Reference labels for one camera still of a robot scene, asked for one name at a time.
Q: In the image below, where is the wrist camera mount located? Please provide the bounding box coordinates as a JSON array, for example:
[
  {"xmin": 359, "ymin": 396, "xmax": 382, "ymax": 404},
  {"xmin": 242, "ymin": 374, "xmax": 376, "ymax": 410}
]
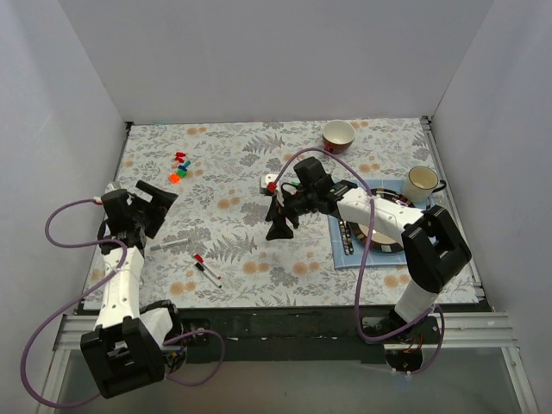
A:
[
  {"xmin": 260, "ymin": 173, "xmax": 284, "ymax": 205},
  {"xmin": 92, "ymin": 181, "xmax": 129, "ymax": 206}
]

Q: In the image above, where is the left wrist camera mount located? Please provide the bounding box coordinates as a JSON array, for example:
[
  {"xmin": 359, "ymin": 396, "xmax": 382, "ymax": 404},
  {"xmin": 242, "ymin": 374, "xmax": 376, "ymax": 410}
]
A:
[{"xmin": 92, "ymin": 181, "xmax": 129, "ymax": 206}]

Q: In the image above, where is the cream enamel mug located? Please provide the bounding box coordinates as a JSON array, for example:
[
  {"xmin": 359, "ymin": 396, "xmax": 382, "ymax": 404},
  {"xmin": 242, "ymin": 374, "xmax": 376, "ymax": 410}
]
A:
[{"xmin": 402, "ymin": 166, "xmax": 448, "ymax": 203}]

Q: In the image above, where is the red and white bowl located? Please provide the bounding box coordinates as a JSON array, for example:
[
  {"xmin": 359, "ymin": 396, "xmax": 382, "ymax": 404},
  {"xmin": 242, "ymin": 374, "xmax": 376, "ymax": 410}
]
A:
[{"xmin": 322, "ymin": 120, "xmax": 355, "ymax": 154}]

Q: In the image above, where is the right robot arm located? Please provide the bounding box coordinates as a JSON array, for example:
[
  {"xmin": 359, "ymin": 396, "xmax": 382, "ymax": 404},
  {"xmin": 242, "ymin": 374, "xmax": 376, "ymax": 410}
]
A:
[{"xmin": 260, "ymin": 157, "xmax": 472, "ymax": 343}]

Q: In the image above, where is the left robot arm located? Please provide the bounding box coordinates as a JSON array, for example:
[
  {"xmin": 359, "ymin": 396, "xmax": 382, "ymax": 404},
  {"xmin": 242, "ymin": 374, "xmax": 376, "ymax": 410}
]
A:
[{"xmin": 80, "ymin": 181, "xmax": 184, "ymax": 398}]

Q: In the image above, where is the long red eraser-cap marker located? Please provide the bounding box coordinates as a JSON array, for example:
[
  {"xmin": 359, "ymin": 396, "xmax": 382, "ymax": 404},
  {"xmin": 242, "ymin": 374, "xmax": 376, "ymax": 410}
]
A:
[{"xmin": 194, "ymin": 254, "xmax": 222, "ymax": 280}]

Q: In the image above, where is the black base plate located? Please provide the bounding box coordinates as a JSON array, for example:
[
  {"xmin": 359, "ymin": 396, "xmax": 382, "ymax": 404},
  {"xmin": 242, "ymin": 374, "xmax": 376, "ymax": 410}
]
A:
[{"xmin": 163, "ymin": 306, "xmax": 439, "ymax": 364}]

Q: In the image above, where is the black cap thin marker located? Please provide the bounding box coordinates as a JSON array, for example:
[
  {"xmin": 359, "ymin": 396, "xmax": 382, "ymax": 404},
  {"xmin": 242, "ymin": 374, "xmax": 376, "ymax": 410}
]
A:
[{"xmin": 195, "ymin": 262, "xmax": 222, "ymax": 289}]

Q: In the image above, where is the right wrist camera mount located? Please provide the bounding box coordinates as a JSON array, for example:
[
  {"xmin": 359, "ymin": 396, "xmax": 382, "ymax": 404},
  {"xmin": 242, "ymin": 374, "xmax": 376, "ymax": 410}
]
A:
[{"xmin": 260, "ymin": 173, "xmax": 284, "ymax": 205}]

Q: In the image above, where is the floral patterned table mat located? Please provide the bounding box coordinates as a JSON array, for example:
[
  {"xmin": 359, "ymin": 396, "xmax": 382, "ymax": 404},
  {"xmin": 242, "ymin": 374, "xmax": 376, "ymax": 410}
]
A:
[{"xmin": 84, "ymin": 116, "xmax": 486, "ymax": 311}]

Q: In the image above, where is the dark rimmed plate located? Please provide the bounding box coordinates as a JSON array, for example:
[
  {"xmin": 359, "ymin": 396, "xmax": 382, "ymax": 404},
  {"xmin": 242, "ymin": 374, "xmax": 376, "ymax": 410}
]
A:
[{"xmin": 347, "ymin": 188, "xmax": 415, "ymax": 254}]

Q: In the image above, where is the grey tip white marker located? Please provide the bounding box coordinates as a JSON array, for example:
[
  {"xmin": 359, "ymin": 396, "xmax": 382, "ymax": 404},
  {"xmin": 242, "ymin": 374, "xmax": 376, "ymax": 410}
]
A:
[{"xmin": 150, "ymin": 238, "xmax": 189, "ymax": 251}]

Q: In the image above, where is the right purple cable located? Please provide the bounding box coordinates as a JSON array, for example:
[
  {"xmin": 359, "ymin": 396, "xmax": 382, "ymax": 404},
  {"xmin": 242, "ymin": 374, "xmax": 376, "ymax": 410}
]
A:
[{"xmin": 267, "ymin": 147, "xmax": 445, "ymax": 375}]

